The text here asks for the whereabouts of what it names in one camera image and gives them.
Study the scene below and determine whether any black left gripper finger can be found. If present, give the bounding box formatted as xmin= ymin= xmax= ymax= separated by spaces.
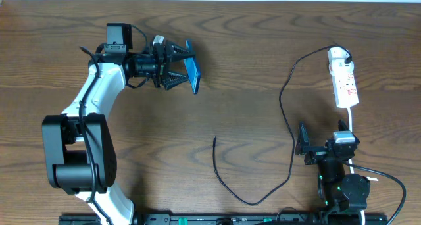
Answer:
xmin=163 ymin=72 xmax=189 ymax=90
xmin=164 ymin=41 xmax=195 ymax=63

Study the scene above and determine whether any white USB charger adapter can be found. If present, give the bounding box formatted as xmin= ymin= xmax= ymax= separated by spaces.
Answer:
xmin=328 ymin=47 xmax=351 ymax=63

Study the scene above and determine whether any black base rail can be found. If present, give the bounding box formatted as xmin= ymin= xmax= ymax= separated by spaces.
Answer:
xmin=58 ymin=212 xmax=387 ymax=225

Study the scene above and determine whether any white power strip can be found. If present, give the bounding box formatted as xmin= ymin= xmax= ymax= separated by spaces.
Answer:
xmin=329 ymin=59 xmax=359 ymax=109

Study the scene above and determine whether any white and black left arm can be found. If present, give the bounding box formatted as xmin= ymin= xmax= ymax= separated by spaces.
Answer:
xmin=41 ymin=36 xmax=201 ymax=224

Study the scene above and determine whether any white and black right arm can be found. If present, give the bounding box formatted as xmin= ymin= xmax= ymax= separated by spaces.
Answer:
xmin=295 ymin=120 xmax=370 ymax=224

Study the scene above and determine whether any black USB charging cable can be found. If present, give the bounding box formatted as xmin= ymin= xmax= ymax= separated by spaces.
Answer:
xmin=212 ymin=45 xmax=353 ymax=207

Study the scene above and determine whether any blue Samsung Galaxy smartphone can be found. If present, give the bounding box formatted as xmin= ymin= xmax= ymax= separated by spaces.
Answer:
xmin=184 ymin=40 xmax=201 ymax=95

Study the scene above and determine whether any white power strip cord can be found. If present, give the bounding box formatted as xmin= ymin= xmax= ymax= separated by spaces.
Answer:
xmin=347 ymin=107 xmax=378 ymax=225

